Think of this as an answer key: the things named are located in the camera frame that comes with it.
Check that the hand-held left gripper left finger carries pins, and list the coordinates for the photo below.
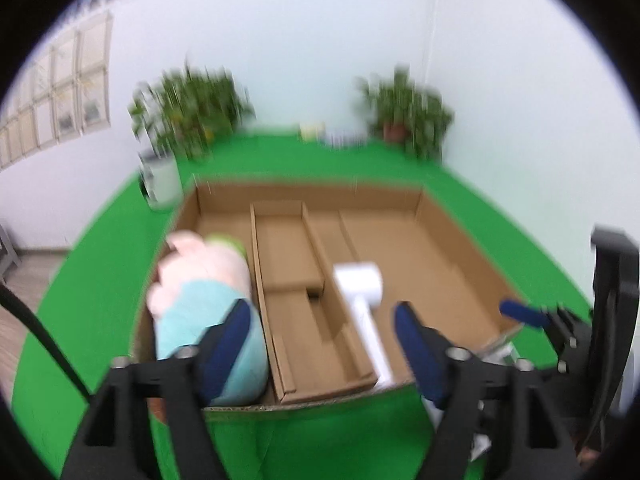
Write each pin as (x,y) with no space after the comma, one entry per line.
(225,355)

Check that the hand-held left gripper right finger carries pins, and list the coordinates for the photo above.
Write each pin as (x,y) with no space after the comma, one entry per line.
(417,355)

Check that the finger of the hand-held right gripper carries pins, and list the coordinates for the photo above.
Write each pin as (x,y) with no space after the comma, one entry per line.
(525,312)
(630,310)

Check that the pink and teal plush toy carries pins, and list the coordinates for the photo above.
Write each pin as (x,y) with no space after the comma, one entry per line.
(200,275)

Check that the white hair dryer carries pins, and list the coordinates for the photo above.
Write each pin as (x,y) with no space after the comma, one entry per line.
(357,282)

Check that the large cardboard box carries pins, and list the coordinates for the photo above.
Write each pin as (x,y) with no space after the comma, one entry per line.
(425,260)

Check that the long narrow cardboard box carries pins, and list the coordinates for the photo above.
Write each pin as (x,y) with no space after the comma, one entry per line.
(285,245)

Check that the green tablecloth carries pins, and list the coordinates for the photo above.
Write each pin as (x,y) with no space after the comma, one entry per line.
(100,285)

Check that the silver blister packet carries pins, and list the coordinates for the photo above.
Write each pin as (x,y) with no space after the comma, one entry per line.
(345,138)

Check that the small yellow item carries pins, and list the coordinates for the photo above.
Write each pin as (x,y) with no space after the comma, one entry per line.
(312,132)

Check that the grey plastic stool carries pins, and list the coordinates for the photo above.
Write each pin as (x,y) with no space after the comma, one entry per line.
(7,255)

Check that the potted green plant orange pot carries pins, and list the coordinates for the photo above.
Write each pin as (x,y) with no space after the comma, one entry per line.
(400,105)

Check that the potted green plant white pot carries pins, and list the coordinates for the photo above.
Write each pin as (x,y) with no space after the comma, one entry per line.
(190,105)

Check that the wall of framed certificates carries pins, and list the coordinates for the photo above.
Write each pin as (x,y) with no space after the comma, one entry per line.
(92,85)

